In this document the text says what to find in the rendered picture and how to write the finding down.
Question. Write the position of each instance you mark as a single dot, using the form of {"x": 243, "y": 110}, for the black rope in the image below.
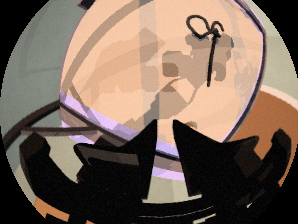
{"x": 213, "y": 31}

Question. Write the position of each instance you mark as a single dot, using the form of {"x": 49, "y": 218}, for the black metal frame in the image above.
{"x": 22, "y": 127}

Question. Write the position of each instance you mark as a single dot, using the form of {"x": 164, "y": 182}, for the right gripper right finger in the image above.
{"x": 202, "y": 157}

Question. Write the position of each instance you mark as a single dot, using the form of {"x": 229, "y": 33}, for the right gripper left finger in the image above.
{"x": 134, "y": 159}

